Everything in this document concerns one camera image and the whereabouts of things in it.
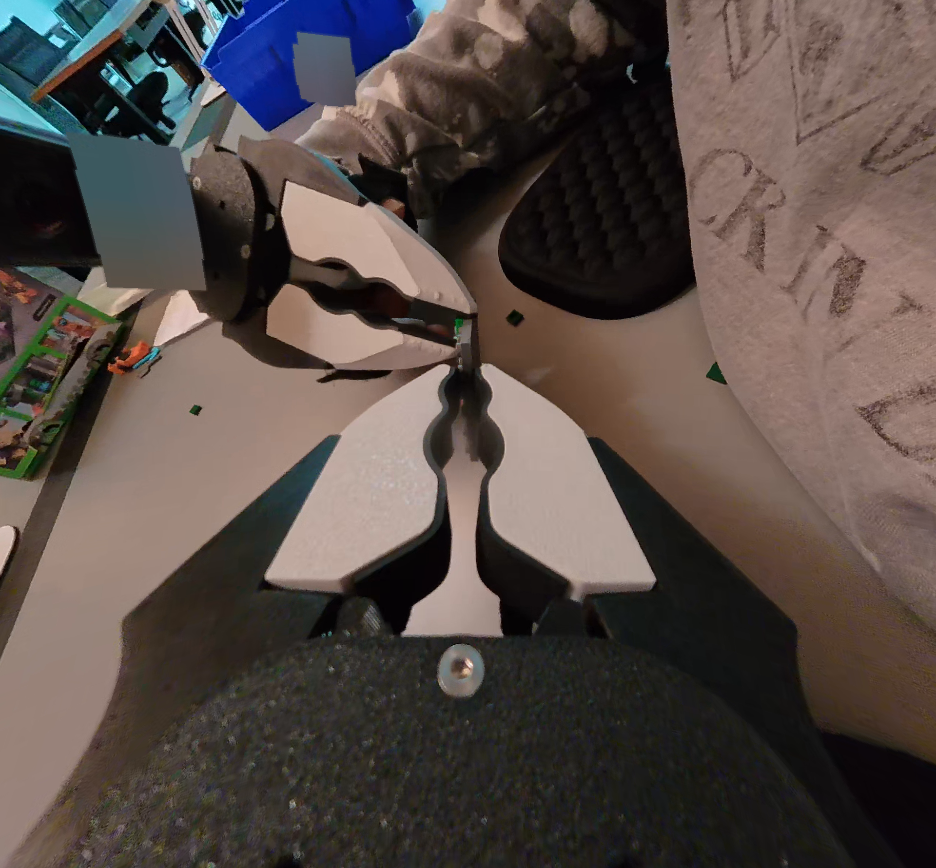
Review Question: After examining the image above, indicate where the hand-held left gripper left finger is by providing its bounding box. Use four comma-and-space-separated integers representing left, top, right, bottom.
263, 364, 452, 635

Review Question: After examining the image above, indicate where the orange and teal lego assembly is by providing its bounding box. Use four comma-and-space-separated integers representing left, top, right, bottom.
108, 342, 162, 378

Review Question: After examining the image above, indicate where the black office chair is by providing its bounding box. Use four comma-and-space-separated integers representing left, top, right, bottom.
120, 71, 178, 145

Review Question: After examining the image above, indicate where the brown-edged office desk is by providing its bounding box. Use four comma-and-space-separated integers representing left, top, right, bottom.
33, 27, 127, 103

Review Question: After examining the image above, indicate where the colourful lego box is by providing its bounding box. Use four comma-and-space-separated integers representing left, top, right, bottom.
0, 265, 125, 480

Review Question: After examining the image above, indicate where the person's right forearm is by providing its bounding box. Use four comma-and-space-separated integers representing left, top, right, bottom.
296, 0, 670, 218

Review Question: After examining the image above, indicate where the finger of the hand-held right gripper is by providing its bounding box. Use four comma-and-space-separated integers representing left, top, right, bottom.
265, 283, 462, 372
280, 179, 478, 318

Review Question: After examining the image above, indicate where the white crumpled paper bag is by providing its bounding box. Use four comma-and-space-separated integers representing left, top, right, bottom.
154, 290, 213, 346

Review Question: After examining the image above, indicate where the large dark grey lego plate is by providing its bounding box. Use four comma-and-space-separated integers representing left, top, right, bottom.
452, 320, 485, 461

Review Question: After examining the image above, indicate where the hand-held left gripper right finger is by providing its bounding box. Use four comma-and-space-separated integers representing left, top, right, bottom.
477, 364, 657, 637

